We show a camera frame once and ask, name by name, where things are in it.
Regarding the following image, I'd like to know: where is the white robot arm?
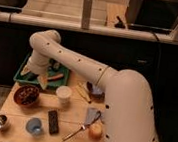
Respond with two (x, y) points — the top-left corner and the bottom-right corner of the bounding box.
(26, 29), (159, 142)

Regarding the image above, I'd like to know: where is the white plastic cup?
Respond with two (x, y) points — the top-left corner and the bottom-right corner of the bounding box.
(56, 85), (72, 104)

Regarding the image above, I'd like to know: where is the green plastic tray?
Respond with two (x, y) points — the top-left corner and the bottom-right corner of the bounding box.
(13, 55), (70, 89)

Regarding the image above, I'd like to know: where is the red bowl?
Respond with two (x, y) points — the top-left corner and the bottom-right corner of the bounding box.
(13, 84), (40, 107)

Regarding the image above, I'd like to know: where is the orange fruit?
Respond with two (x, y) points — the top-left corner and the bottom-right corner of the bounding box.
(88, 123), (103, 141)

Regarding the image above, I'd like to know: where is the yellow banana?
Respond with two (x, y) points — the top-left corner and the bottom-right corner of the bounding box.
(76, 85), (92, 103)

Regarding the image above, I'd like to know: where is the black remote control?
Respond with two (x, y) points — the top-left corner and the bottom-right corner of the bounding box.
(48, 110), (59, 135)

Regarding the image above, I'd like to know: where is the orange carrot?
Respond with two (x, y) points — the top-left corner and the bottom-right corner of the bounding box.
(48, 73), (64, 81)

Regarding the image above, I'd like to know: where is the blue cup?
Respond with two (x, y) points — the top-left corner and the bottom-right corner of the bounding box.
(26, 117), (43, 136)

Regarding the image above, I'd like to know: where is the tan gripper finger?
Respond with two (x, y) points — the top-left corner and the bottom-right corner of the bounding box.
(37, 75), (48, 90)
(20, 65), (30, 76)

